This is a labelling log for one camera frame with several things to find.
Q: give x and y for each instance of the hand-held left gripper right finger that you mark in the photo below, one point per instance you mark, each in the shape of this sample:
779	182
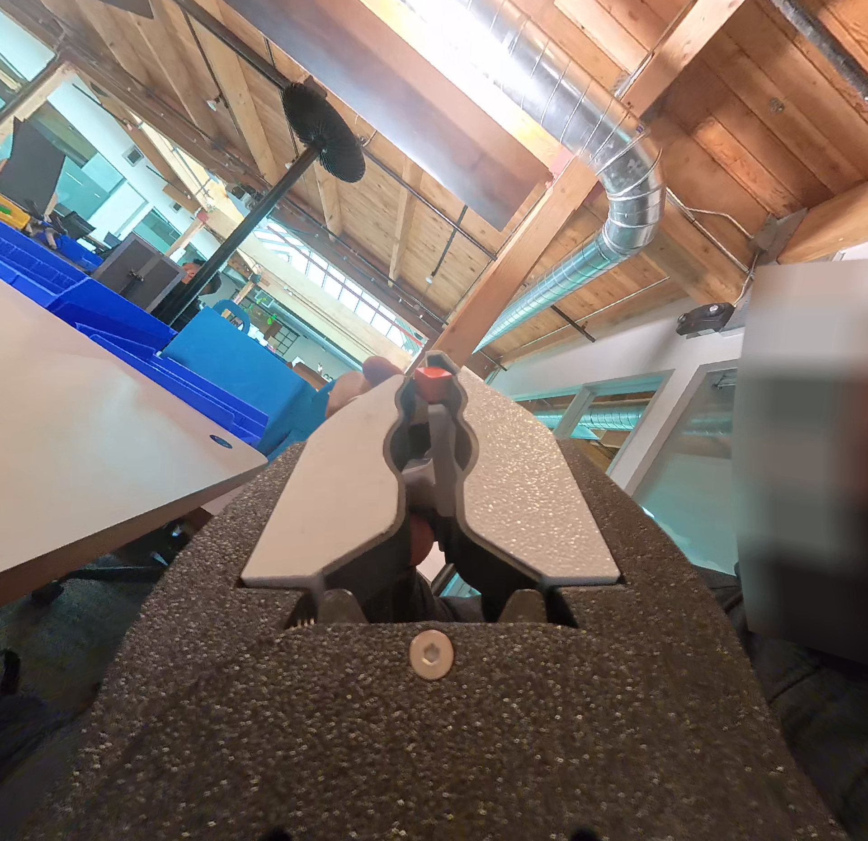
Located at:
536	502

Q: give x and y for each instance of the small red cube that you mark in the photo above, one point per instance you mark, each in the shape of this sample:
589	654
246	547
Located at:
434	383

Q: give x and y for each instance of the wooden support post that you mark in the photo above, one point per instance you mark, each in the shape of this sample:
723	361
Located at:
515	265

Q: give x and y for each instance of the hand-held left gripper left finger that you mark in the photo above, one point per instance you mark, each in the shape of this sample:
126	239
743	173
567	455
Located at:
332	502

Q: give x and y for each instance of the silver spiral air duct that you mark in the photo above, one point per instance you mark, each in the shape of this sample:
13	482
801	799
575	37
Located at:
624	190

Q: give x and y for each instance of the black flat screen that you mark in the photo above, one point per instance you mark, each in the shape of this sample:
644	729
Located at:
30	170

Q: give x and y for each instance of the black pole with round head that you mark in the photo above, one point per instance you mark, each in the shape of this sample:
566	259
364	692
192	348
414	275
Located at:
322	129

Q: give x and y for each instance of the black wall emergency light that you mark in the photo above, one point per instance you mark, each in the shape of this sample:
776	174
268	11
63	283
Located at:
705	320

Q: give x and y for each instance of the round dark table cap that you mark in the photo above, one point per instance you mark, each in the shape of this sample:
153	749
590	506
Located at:
220	441

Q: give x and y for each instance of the person's right hand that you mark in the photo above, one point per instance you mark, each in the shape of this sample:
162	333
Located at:
359	383

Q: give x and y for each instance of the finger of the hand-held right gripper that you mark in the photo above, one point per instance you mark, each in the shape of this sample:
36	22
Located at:
441	360
447	448

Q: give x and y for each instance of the dark grey cabinet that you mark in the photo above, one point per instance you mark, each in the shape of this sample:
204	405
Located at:
135	275

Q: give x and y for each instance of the grey electrical box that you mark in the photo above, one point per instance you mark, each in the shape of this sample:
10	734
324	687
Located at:
776	234

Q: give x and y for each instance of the blue plastic storage bin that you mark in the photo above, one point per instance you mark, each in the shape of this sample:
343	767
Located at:
34	265
135	339

